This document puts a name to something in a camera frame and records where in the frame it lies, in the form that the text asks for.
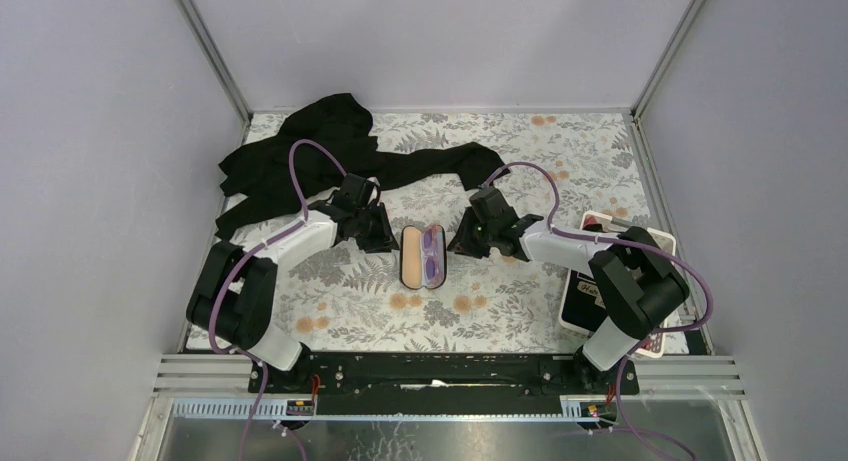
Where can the pink transparent sunglasses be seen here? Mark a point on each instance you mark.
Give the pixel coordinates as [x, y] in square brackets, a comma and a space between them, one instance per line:
[433, 256]

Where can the floral patterned table mat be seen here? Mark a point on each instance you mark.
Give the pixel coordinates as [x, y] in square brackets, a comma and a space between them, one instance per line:
[565, 164]

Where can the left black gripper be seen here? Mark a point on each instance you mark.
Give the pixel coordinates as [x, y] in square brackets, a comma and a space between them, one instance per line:
[385, 239]

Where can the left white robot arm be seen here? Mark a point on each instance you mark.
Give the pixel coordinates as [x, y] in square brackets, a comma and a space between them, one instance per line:
[234, 296]

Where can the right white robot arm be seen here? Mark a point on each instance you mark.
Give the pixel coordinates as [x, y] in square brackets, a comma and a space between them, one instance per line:
[570, 249]

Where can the black glasses case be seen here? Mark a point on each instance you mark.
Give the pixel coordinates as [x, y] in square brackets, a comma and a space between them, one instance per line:
[411, 268]

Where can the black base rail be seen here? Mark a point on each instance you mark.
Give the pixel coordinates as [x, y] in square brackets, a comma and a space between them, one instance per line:
[373, 383]

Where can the white plastic basket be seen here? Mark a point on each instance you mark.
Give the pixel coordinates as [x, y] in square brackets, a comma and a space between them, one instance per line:
[630, 284]

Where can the black cloth garment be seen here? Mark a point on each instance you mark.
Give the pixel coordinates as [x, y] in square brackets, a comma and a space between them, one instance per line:
[316, 147]

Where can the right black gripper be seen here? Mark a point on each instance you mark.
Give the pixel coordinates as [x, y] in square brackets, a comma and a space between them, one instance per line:
[462, 241]

